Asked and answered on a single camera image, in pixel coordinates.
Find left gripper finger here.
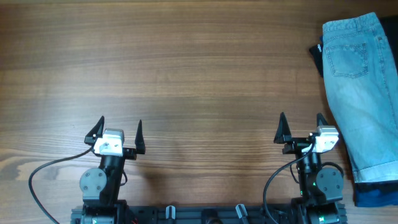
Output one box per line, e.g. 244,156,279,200
84,116,104,144
134,119,146,154

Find light blue denim shorts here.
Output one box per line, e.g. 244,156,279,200
322,12,397,183

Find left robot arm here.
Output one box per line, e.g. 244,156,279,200
70,116,146,224

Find dark blue folded garment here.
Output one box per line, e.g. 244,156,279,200
354,180,397,207

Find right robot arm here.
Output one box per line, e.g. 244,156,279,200
274,113,348,224

